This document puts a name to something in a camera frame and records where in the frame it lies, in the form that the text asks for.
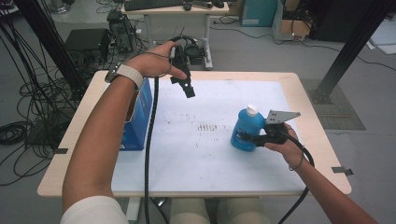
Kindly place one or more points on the person's left hand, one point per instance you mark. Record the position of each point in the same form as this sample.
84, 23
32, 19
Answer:
152, 63

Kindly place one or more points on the wristwatch with beige band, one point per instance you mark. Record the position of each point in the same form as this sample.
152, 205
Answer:
129, 74

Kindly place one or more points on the white table leg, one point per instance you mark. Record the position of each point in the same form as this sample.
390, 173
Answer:
134, 211

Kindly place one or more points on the grey floor mat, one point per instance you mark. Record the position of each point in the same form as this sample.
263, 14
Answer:
342, 115

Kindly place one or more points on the person's left leg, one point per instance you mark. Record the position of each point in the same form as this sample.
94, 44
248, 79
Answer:
188, 213

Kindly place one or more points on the white paper sheets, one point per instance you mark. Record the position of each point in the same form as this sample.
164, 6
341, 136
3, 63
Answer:
386, 34

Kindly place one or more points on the white table mat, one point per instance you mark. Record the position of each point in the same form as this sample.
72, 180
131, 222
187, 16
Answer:
202, 168

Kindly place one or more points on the person's leg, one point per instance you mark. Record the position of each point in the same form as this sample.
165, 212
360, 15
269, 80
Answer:
241, 213
188, 213

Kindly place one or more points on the person's right hand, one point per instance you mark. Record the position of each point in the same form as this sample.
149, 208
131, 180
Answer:
291, 152

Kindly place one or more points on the open cardboard box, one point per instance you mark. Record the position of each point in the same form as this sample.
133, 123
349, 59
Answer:
295, 28

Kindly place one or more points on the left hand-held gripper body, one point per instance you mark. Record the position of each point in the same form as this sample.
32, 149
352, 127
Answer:
194, 54

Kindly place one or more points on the black equipment case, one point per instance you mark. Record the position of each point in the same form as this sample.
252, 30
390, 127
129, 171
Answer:
87, 39

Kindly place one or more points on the black computer mouse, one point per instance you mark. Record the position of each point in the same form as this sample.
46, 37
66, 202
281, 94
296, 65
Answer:
187, 6

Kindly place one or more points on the black metal post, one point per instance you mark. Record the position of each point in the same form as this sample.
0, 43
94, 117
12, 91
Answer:
49, 40
351, 49

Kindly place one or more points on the blue bottle with white cap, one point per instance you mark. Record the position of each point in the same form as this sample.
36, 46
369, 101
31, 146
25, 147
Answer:
246, 124

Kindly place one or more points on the black keyboard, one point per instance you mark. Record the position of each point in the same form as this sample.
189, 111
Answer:
152, 4

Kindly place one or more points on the black tape piece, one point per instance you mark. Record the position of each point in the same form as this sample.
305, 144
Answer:
60, 151
342, 170

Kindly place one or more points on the white shirt sleeve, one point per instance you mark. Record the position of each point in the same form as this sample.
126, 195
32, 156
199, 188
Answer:
93, 214

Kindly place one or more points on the white desk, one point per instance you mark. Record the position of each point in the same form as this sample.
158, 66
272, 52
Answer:
174, 21

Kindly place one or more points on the dark cloth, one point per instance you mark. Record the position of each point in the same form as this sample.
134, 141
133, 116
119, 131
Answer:
336, 18

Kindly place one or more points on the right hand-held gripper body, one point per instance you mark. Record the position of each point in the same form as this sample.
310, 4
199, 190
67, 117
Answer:
275, 135

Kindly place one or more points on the person's right leg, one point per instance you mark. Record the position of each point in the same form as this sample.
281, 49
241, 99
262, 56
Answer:
241, 213

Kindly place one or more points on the teal box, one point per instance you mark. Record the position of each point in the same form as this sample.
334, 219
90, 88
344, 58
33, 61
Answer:
255, 11

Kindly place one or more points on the blue cardboard box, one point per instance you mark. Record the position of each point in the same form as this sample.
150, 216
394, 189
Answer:
140, 124

